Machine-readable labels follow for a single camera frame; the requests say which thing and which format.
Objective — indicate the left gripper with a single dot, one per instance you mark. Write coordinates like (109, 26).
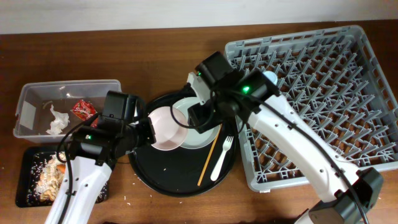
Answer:
(150, 137)

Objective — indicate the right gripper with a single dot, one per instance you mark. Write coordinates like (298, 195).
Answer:
(204, 122)

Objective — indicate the pink bowl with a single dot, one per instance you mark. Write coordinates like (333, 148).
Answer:
(168, 134)

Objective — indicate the white plastic fork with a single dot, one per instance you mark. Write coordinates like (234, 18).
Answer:
(225, 148)

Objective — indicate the light blue plate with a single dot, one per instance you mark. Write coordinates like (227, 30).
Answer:
(195, 140)

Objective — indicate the wooden chopstick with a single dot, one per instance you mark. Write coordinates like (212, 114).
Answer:
(209, 157)

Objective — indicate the blue cup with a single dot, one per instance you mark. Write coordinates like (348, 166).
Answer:
(271, 76)

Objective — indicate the red snack wrapper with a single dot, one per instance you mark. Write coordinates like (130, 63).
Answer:
(83, 110)

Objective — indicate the white tissue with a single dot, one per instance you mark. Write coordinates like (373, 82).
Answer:
(60, 122)

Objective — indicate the rice and food scraps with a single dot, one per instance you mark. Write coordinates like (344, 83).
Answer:
(46, 176)

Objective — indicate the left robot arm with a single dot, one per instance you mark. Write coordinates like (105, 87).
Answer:
(92, 149)

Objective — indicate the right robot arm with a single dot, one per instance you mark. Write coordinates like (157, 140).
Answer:
(346, 193)

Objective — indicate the grey dishwasher rack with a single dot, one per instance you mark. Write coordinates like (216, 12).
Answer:
(333, 80)

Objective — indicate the round black serving tray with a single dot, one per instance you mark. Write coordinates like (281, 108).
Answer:
(175, 173)

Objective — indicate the clear plastic bin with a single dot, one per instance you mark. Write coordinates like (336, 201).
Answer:
(37, 99)

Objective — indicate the black rectangular tray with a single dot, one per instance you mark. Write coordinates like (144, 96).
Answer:
(24, 175)

